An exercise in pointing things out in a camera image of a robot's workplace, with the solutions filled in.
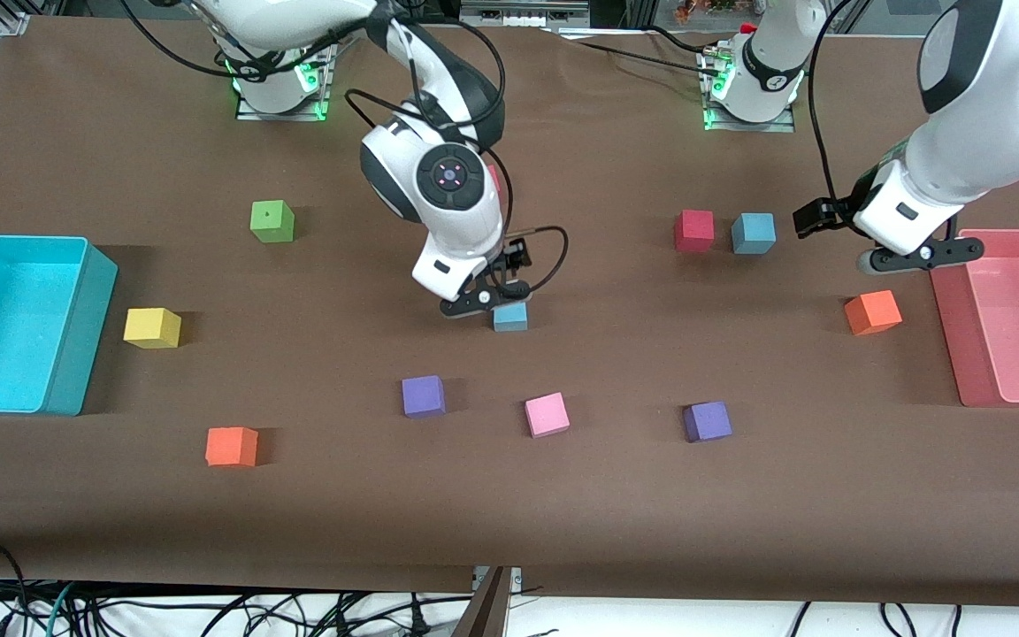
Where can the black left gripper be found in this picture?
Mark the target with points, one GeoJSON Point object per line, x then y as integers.
{"type": "Point", "coordinates": [847, 211]}

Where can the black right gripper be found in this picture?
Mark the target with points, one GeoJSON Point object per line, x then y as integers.
{"type": "Point", "coordinates": [507, 266]}

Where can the light blue foam block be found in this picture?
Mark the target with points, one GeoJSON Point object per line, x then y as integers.
{"type": "Point", "coordinates": [753, 234]}
{"type": "Point", "coordinates": [510, 320]}

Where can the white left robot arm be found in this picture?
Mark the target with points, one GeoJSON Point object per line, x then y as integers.
{"type": "Point", "coordinates": [987, 133]}

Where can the red foam block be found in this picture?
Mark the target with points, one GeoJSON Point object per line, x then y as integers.
{"type": "Point", "coordinates": [495, 181]}
{"type": "Point", "coordinates": [694, 232]}

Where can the orange foam block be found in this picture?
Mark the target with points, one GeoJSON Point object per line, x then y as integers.
{"type": "Point", "coordinates": [231, 448]}
{"type": "Point", "coordinates": [872, 313]}

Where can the pink foam block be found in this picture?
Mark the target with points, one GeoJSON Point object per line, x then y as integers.
{"type": "Point", "coordinates": [547, 416]}

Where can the purple foam block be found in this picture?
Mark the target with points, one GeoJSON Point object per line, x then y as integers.
{"type": "Point", "coordinates": [423, 397]}
{"type": "Point", "coordinates": [707, 422]}

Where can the pink plastic bin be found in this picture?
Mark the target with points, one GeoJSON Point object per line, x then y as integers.
{"type": "Point", "coordinates": [1014, 327]}

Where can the green foam block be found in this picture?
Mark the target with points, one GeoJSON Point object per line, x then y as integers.
{"type": "Point", "coordinates": [271, 223]}

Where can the brown table cover sheet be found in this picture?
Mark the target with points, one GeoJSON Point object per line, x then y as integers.
{"type": "Point", "coordinates": [509, 513]}

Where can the yellow foam block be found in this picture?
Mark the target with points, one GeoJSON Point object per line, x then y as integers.
{"type": "Point", "coordinates": [152, 329]}

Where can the teal plastic bin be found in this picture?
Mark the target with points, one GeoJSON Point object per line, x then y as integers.
{"type": "Point", "coordinates": [5, 336]}

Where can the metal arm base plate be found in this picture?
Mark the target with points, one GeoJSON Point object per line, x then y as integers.
{"type": "Point", "coordinates": [284, 116]}
{"type": "Point", "coordinates": [748, 126]}

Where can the metal clamp bracket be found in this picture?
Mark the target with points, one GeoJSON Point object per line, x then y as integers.
{"type": "Point", "coordinates": [487, 610]}

